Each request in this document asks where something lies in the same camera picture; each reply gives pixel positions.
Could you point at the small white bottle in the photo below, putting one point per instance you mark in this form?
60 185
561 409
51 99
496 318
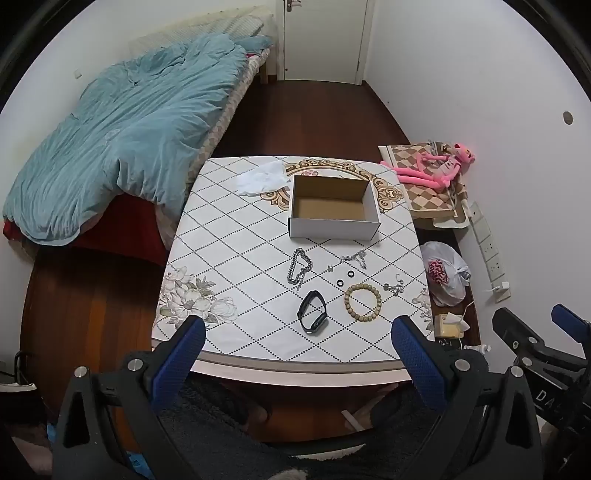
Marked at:
482 348

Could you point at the white diamond patterned table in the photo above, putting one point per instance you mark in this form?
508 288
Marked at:
240 249

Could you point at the wooden bed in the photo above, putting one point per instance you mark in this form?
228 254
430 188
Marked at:
221 120

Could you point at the person's left leg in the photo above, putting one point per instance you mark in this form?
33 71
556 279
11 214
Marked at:
207 429

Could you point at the white charger plug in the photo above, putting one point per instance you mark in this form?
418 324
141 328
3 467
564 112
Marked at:
503 287

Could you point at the person's right leg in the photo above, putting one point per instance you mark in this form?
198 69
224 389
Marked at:
397 429

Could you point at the white cardboard box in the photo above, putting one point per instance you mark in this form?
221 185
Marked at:
332 228

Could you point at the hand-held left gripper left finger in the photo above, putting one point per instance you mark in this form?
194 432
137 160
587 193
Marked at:
190 344

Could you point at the white plastic bag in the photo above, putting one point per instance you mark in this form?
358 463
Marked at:
438 277

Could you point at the silver earrings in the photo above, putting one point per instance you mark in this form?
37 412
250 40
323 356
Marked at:
396 288

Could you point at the pink plush toy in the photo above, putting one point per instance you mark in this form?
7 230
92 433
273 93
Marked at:
415 175

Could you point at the black pouch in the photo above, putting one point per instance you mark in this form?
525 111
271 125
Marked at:
445 344

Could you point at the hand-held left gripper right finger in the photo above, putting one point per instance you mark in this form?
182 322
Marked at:
413 355

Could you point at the white power strip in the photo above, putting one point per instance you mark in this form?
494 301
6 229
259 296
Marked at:
485 240

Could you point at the round wall hole cover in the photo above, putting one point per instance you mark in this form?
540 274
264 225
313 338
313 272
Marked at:
568 117

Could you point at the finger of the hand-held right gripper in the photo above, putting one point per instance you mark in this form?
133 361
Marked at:
515 332
569 321

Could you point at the yellow tissue box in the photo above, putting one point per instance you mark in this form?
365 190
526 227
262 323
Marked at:
450 328

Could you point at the crumpled white paper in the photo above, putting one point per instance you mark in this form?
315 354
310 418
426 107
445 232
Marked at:
261 180

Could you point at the white door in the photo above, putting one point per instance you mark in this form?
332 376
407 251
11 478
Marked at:
323 37

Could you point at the beige checkered cushion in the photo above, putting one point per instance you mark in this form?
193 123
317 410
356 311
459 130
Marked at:
429 203

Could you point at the person's leg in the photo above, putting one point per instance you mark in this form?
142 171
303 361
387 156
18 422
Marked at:
397 429
207 429

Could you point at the cream checked pillow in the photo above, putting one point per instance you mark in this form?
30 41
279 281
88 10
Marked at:
221 23

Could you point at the teal blanket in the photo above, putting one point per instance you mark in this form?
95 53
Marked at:
115 138

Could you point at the black wristband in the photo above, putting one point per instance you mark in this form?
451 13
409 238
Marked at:
301 311

